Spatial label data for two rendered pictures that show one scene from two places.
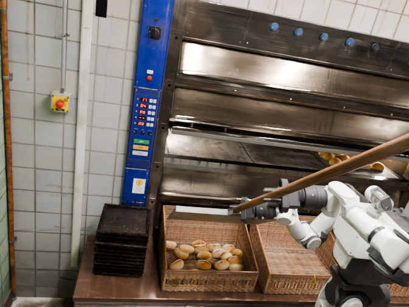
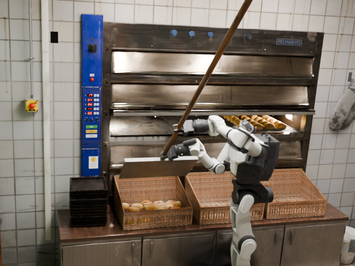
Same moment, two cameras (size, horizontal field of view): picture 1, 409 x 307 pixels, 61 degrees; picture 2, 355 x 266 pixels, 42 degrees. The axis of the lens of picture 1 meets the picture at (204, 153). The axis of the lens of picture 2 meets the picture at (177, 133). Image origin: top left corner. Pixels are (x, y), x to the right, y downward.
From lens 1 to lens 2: 1.74 m
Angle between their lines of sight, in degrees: 8
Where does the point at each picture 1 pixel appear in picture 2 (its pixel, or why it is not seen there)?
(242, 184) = not seen: hidden behind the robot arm
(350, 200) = (218, 121)
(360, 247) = (238, 155)
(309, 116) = (213, 92)
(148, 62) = (90, 68)
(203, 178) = (142, 151)
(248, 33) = (156, 39)
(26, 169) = (7, 160)
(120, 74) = (71, 79)
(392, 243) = (236, 134)
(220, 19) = (135, 33)
